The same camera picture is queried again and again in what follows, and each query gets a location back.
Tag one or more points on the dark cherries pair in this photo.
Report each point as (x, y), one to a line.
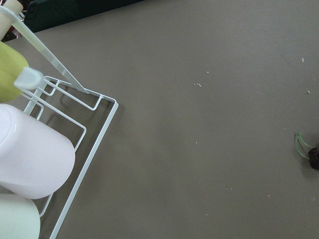
(313, 153)

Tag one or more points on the pink plastic cup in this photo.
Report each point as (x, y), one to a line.
(35, 160)

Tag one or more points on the yellow plastic cup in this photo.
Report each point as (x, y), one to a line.
(12, 64)

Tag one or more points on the white mint plastic cup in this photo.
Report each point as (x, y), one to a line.
(19, 218)

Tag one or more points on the white wire cup rack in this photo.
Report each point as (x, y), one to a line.
(80, 114)

